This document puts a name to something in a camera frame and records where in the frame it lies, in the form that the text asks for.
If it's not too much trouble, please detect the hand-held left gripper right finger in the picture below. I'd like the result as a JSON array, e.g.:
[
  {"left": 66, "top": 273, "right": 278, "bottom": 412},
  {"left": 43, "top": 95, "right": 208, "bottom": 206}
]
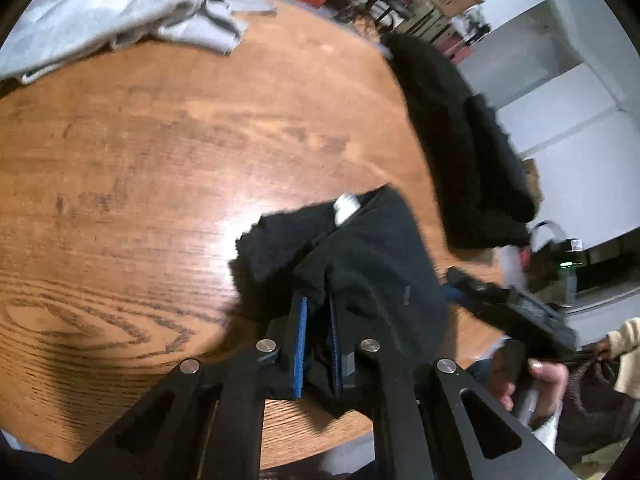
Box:
[{"left": 327, "top": 295, "right": 578, "bottom": 480}]

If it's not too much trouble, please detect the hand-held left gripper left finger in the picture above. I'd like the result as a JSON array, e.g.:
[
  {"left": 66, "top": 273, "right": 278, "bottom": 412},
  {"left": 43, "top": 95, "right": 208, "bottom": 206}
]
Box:
[{"left": 57, "top": 295, "right": 308, "bottom": 480}]

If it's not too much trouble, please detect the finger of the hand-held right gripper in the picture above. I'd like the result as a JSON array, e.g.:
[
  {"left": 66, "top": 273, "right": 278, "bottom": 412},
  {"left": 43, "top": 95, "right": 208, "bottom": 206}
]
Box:
[{"left": 444, "top": 267, "right": 512, "bottom": 324}]

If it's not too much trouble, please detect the black shirt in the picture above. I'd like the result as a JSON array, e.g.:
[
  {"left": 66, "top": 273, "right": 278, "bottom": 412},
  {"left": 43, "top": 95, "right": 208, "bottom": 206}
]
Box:
[{"left": 227, "top": 185, "right": 451, "bottom": 418}]

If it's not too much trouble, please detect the another person's forearm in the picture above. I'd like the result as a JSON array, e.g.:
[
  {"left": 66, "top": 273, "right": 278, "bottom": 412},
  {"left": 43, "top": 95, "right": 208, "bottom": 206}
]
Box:
[{"left": 607, "top": 317, "right": 640, "bottom": 401}]

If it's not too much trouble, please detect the person's right forearm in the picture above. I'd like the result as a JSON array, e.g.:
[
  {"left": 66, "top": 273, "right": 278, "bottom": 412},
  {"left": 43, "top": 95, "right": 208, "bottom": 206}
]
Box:
[{"left": 530, "top": 412, "right": 560, "bottom": 453}]

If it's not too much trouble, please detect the person's right hand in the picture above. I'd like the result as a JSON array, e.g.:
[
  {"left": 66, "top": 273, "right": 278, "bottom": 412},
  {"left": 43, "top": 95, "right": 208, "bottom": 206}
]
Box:
[{"left": 489, "top": 351, "right": 571, "bottom": 429}]

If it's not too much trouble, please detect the dark handbag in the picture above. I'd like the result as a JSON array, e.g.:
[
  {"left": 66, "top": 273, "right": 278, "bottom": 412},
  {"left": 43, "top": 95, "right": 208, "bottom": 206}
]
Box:
[{"left": 555, "top": 355, "right": 632, "bottom": 461}]

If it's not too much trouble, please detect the black fleece jacket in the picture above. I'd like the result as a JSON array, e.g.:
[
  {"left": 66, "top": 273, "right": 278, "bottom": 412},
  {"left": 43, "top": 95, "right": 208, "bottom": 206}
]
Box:
[{"left": 387, "top": 32, "right": 536, "bottom": 251}]

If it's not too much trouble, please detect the wooden crate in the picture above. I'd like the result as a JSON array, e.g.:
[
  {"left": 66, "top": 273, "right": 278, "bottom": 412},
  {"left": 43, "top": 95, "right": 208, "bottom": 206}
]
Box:
[{"left": 395, "top": 2, "right": 453, "bottom": 41}]

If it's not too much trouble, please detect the light grey sweatshirt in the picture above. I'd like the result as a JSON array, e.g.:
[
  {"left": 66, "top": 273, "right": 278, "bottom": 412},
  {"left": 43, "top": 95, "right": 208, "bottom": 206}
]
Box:
[{"left": 0, "top": 0, "right": 278, "bottom": 86}]

